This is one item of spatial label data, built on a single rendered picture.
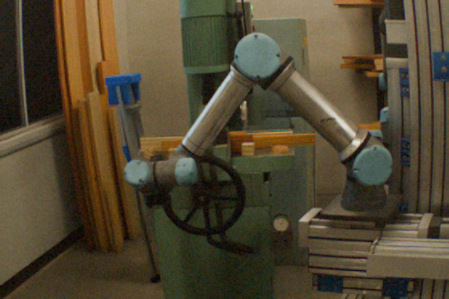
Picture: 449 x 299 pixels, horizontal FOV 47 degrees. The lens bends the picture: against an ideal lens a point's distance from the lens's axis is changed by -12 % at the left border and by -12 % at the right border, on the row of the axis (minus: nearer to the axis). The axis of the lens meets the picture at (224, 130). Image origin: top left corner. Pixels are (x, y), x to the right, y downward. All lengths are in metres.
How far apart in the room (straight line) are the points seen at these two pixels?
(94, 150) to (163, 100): 1.37
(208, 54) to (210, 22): 0.12
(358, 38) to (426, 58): 2.75
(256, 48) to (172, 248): 1.02
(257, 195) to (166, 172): 0.63
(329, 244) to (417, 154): 0.40
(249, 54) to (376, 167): 0.44
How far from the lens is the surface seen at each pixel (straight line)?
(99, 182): 3.60
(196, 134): 1.65
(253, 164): 2.08
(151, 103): 4.82
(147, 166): 1.56
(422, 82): 1.75
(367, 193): 1.67
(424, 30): 1.74
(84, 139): 3.51
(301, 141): 2.22
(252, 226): 2.15
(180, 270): 2.25
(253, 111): 2.36
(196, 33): 2.12
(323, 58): 4.48
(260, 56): 1.44
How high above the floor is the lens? 1.35
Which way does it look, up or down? 10 degrees down
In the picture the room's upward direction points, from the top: 4 degrees counter-clockwise
